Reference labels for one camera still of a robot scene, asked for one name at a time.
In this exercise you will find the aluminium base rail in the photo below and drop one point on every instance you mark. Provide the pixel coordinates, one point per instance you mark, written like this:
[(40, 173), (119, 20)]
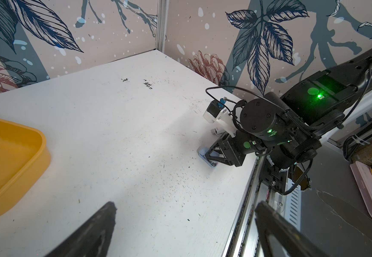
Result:
[(243, 240)]

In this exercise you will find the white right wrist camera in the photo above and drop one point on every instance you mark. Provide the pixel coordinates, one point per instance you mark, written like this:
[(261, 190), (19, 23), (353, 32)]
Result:
[(217, 113)]

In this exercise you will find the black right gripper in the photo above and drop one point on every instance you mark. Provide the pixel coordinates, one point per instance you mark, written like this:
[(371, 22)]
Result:
[(232, 151)]

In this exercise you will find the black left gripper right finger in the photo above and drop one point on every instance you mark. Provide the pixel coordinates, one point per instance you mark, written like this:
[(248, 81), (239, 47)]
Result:
[(279, 238)]

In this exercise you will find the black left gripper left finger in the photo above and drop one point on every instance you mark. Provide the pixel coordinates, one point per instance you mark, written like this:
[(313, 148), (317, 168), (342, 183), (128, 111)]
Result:
[(92, 238)]

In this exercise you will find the aluminium frame corner post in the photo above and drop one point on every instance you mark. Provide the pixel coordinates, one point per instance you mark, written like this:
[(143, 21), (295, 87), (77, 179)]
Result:
[(162, 16)]

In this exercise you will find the yellow plastic tray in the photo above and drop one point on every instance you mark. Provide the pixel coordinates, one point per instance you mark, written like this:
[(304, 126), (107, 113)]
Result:
[(24, 157)]

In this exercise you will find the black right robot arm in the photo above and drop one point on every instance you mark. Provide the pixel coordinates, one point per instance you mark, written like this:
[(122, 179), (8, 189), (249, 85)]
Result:
[(288, 128)]

